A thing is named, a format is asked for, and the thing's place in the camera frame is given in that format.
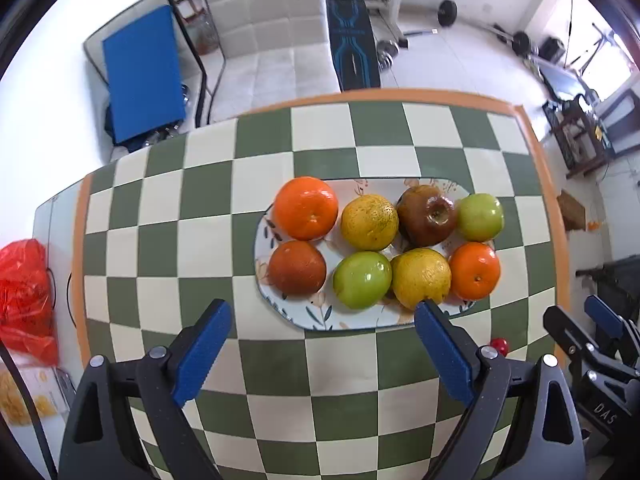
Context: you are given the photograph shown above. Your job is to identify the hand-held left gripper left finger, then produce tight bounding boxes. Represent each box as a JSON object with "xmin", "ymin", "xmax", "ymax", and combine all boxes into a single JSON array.
[{"xmin": 59, "ymin": 299, "xmax": 233, "ymax": 480}]

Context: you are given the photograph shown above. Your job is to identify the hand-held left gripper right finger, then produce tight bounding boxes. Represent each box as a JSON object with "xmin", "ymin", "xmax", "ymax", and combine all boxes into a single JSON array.
[{"xmin": 414, "ymin": 299, "xmax": 587, "ymax": 480}]

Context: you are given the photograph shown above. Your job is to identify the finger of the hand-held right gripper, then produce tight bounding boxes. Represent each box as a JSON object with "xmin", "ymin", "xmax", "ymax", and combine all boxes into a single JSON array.
[
  {"xmin": 584, "ymin": 295, "xmax": 640, "ymax": 362},
  {"xmin": 542, "ymin": 304, "xmax": 640, "ymax": 386}
]

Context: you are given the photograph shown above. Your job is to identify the yellow citrus fruit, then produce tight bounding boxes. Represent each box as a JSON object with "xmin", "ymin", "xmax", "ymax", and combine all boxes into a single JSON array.
[
  {"xmin": 341, "ymin": 194, "xmax": 400, "ymax": 252},
  {"xmin": 391, "ymin": 248, "xmax": 452, "ymax": 311}
]

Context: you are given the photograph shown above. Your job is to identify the orange tangerine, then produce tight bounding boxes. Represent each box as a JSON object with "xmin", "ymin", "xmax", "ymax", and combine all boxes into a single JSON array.
[
  {"xmin": 273, "ymin": 176, "xmax": 340, "ymax": 241},
  {"xmin": 448, "ymin": 242, "xmax": 502, "ymax": 301}
]

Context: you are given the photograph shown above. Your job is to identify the green apple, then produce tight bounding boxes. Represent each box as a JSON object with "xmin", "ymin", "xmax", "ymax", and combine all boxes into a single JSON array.
[
  {"xmin": 456, "ymin": 193, "xmax": 505, "ymax": 242},
  {"xmin": 333, "ymin": 251, "xmax": 393, "ymax": 310}
]

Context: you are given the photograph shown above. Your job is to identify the floral oval plate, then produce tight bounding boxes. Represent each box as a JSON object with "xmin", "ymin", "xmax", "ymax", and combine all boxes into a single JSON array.
[{"xmin": 253, "ymin": 177, "xmax": 496, "ymax": 332}]

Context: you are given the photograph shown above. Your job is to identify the dark red orange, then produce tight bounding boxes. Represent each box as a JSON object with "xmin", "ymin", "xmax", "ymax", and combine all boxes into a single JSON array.
[{"xmin": 268, "ymin": 240, "xmax": 327, "ymax": 297}]

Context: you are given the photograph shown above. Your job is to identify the brown red apple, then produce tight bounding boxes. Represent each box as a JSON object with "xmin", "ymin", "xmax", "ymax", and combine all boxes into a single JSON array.
[{"xmin": 396, "ymin": 185, "xmax": 458, "ymax": 248}]

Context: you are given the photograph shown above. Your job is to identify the small wooden stool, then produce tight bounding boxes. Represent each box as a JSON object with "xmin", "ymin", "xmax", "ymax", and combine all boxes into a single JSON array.
[{"xmin": 555, "ymin": 188, "xmax": 586, "ymax": 231}]

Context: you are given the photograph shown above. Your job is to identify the small grey device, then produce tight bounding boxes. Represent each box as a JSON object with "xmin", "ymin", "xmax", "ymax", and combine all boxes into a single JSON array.
[{"xmin": 52, "ymin": 367, "xmax": 77, "ymax": 411}]

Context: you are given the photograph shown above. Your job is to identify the green checkered tablecloth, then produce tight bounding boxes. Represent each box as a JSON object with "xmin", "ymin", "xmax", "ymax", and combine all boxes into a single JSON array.
[{"xmin": 70, "ymin": 89, "xmax": 571, "ymax": 480}]

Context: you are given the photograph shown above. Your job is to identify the brown wooden chair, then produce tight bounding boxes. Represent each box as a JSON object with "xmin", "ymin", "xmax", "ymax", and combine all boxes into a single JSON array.
[{"xmin": 542, "ymin": 87, "xmax": 632, "ymax": 179}]

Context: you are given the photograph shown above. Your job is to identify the bag of yellow chips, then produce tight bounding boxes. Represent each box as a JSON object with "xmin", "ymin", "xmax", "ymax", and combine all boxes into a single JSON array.
[{"xmin": 0, "ymin": 367, "xmax": 58, "ymax": 427}]

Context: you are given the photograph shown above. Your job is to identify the red plastic bag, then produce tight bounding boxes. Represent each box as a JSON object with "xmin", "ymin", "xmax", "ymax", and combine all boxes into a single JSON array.
[{"xmin": 0, "ymin": 239, "xmax": 60, "ymax": 367}]

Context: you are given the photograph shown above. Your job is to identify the black speaker box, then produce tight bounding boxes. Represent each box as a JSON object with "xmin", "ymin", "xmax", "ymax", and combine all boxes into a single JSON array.
[{"xmin": 539, "ymin": 35, "xmax": 566, "ymax": 61}]

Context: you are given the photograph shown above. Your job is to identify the blue cushion pad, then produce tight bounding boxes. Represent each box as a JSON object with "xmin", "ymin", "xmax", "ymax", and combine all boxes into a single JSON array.
[{"xmin": 102, "ymin": 4, "xmax": 189, "ymax": 145}]

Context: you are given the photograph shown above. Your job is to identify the black resistance band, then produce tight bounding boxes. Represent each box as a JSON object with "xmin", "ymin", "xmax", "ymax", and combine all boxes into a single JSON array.
[{"xmin": 564, "ymin": 0, "xmax": 577, "ymax": 69}]

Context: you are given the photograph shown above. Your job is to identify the chrome dumbbell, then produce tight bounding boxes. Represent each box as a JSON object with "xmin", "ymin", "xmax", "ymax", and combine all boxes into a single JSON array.
[{"xmin": 375, "ymin": 38, "xmax": 401, "ymax": 69}]

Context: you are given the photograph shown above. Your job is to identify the beige cushioned chair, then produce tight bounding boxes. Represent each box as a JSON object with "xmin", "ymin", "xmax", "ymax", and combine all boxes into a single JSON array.
[{"xmin": 197, "ymin": 0, "xmax": 344, "ymax": 124}]

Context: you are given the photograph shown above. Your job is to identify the black framed chair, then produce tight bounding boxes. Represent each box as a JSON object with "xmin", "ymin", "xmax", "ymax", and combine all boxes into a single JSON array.
[{"xmin": 82, "ymin": 0, "xmax": 209, "ymax": 152}]

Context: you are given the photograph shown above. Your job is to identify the black blue weight bench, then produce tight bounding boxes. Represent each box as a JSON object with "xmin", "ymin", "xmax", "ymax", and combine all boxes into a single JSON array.
[{"xmin": 326, "ymin": 0, "xmax": 382, "ymax": 92}]

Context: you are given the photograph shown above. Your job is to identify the long barbell with small plates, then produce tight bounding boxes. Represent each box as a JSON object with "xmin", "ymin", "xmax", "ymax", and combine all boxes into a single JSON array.
[{"xmin": 404, "ymin": 0, "xmax": 534, "ymax": 57}]

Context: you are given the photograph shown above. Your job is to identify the white barbell rack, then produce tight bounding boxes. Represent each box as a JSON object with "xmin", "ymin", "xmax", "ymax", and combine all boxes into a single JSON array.
[{"xmin": 349, "ymin": 0, "xmax": 451, "ymax": 52}]

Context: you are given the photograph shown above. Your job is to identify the thin black cable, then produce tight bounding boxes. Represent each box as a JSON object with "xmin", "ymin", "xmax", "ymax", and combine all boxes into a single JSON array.
[{"xmin": 65, "ymin": 270, "xmax": 77, "ymax": 329}]

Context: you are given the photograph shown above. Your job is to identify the thick black cable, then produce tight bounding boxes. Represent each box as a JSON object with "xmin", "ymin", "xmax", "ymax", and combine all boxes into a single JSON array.
[{"xmin": 0, "ymin": 344, "xmax": 59, "ymax": 480}]

